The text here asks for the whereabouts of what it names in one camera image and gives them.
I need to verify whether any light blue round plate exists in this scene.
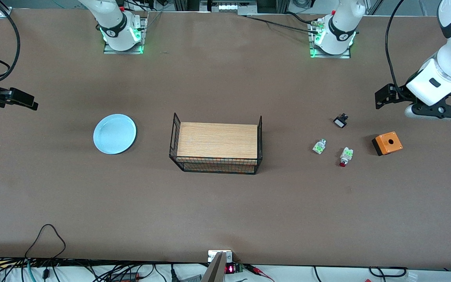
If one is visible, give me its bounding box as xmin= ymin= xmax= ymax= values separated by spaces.
xmin=93 ymin=114 xmax=137 ymax=155

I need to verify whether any wooden shelf board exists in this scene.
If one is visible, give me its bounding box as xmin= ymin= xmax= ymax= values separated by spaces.
xmin=177 ymin=122 xmax=259 ymax=174

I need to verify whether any red alligator clip lead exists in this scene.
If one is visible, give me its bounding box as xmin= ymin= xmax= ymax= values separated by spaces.
xmin=245 ymin=264 xmax=275 ymax=282

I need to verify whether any orange button enclosure box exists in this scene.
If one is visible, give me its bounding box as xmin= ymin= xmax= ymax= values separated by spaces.
xmin=372 ymin=132 xmax=403 ymax=156

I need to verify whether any red push button switch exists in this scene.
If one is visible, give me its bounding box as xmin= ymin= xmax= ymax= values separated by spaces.
xmin=339 ymin=147 xmax=354 ymax=168

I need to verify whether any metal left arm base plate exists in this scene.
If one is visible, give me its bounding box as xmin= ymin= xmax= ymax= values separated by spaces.
xmin=310 ymin=20 xmax=352 ymax=59

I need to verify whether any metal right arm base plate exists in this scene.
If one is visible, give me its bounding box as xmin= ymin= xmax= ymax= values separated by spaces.
xmin=103 ymin=16 xmax=145 ymax=55

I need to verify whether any black cable on table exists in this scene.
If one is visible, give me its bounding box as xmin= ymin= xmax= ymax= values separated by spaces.
xmin=245 ymin=15 xmax=321 ymax=34

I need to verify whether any thin black looped cable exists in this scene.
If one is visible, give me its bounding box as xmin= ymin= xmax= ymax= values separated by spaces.
xmin=24 ymin=224 xmax=67 ymax=260

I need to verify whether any black coiled cable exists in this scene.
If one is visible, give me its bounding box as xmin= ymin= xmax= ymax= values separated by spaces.
xmin=368 ymin=266 xmax=408 ymax=278

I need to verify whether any black wire mesh rack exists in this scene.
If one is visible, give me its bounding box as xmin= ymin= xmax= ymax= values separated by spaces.
xmin=169 ymin=113 xmax=263 ymax=175

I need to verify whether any grey metal mount bar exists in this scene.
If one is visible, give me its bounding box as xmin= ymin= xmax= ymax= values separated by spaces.
xmin=201 ymin=250 xmax=233 ymax=282

